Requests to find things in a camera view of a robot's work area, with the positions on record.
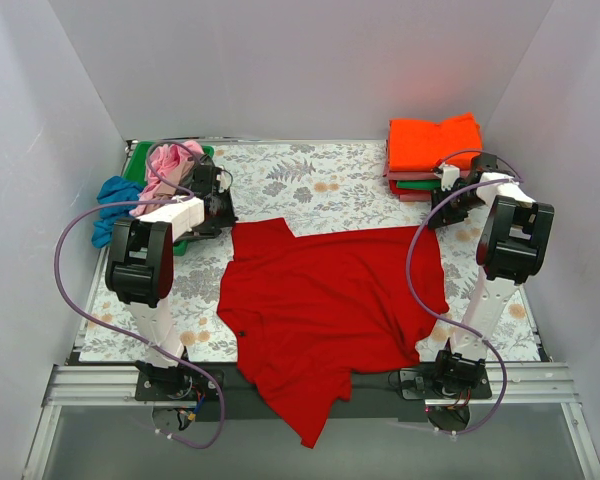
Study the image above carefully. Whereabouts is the folded orange t shirt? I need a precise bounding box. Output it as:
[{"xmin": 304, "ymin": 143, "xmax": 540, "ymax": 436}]
[{"xmin": 388, "ymin": 113, "xmax": 482, "ymax": 172}]

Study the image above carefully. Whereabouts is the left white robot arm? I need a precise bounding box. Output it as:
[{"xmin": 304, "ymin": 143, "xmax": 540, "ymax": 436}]
[{"xmin": 105, "ymin": 164, "xmax": 237, "ymax": 360}]

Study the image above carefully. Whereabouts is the red t shirt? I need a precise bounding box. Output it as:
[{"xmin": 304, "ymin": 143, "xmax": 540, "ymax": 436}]
[
  {"xmin": 388, "ymin": 180, "xmax": 411, "ymax": 196},
  {"xmin": 217, "ymin": 218, "xmax": 448, "ymax": 448}
]

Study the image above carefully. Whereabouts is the folded red t shirt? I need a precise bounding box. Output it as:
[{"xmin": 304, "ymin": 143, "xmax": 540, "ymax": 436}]
[{"xmin": 388, "ymin": 180, "xmax": 411, "ymax": 196}]

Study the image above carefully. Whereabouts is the green plastic tray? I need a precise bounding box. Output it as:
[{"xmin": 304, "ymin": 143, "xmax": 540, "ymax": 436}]
[{"xmin": 121, "ymin": 141, "xmax": 215, "ymax": 257}]

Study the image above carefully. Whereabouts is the grey t shirt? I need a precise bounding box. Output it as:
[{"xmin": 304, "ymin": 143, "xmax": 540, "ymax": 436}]
[{"xmin": 175, "ymin": 155, "xmax": 218, "ymax": 199}]

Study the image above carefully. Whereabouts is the floral table mat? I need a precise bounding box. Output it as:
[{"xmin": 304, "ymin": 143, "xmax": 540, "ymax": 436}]
[{"xmin": 76, "ymin": 141, "xmax": 540, "ymax": 363}]

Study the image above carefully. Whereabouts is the folded green t shirt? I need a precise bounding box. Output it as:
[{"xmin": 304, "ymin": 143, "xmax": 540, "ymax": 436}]
[{"xmin": 395, "ymin": 151, "xmax": 493, "ymax": 198}]

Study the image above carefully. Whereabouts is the aluminium frame rail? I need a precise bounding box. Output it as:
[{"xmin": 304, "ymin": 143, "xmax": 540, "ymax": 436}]
[{"xmin": 25, "ymin": 362, "xmax": 600, "ymax": 479}]

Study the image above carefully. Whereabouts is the blue t shirt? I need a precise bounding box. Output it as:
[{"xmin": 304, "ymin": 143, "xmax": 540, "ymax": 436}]
[{"xmin": 91, "ymin": 176, "xmax": 143, "ymax": 249}]

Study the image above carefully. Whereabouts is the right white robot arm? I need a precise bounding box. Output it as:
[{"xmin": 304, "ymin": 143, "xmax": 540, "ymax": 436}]
[{"xmin": 424, "ymin": 149, "xmax": 555, "ymax": 398}]

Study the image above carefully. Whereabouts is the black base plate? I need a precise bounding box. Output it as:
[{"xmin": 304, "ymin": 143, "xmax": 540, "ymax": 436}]
[{"xmin": 134, "ymin": 361, "xmax": 492, "ymax": 422}]

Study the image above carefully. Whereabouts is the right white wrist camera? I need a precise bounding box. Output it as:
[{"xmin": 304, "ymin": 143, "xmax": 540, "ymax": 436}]
[{"xmin": 434, "ymin": 163, "xmax": 461, "ymax": 192}]

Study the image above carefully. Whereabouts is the folded light pink t shirt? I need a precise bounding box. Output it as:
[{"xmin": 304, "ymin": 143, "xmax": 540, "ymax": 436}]
[{"xmin": 399, "ymin": 192, "xmax": 431, "ymax": 202}]

